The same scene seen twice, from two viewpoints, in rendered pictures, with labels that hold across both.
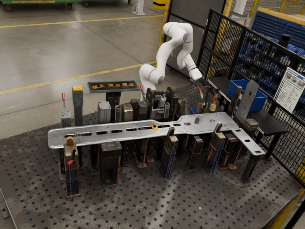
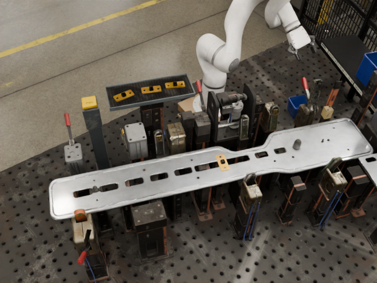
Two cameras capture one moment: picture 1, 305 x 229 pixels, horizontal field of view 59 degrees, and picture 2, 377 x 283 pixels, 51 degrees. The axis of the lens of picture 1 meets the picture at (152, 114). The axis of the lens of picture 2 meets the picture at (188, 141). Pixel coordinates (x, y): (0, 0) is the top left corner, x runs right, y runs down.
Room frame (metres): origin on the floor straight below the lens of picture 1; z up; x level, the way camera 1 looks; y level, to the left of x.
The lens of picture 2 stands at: (0.52, -0.01, 2.34)
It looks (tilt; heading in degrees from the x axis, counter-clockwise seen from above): 50 degrees down; 7
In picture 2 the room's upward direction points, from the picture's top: 2 degrees clockwise
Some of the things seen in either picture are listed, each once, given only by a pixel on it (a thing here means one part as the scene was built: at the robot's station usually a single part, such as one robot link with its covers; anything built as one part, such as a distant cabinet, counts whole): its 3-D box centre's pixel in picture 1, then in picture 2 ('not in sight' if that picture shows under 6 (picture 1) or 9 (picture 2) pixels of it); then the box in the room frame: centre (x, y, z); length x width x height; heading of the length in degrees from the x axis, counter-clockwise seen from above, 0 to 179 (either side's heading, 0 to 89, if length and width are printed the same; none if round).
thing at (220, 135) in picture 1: (213, 152); (324, 198); (1.52, -0.49, 0.87); 0.12 x 0.09 x 0.35; 25
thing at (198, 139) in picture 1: (194, 154); (290, 201); (1.50, -0.35, 0.84); 0.11 x 0.08 x 0.29; 25
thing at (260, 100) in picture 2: (169, 117); (250, 129); (1.83, -0.14, 0.91); 0.07 x 0.05 x 0.42; 25
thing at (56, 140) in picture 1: (152, 128); (218, 165); (1.53, -0.01, 1.00); 1.38 x 0.22 x 0.02; 115
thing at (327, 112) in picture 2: (208, 122); (317, 135); (1.88, -0.47, 0.88); 0.04 x 0.04 x 0.36; 25
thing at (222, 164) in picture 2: (154, 126); (223, 161); (1.54, -0.03, 1.01); 0.08 x 0.04 x 0.01; 24
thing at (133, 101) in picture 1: (132, 121); (186, 144); (1.70, 0.15, 0.90); 0.05 x 0.05 x 0.40; 25
